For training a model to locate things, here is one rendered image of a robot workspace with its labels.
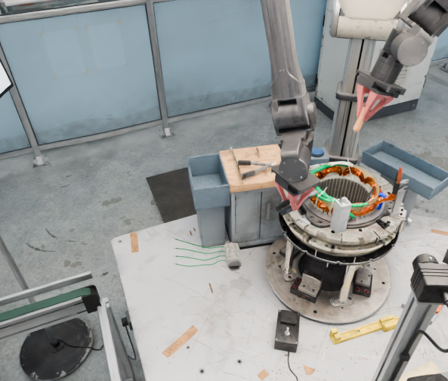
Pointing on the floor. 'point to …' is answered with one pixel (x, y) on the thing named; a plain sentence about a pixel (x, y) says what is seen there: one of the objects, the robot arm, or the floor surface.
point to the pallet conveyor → (58, 311)
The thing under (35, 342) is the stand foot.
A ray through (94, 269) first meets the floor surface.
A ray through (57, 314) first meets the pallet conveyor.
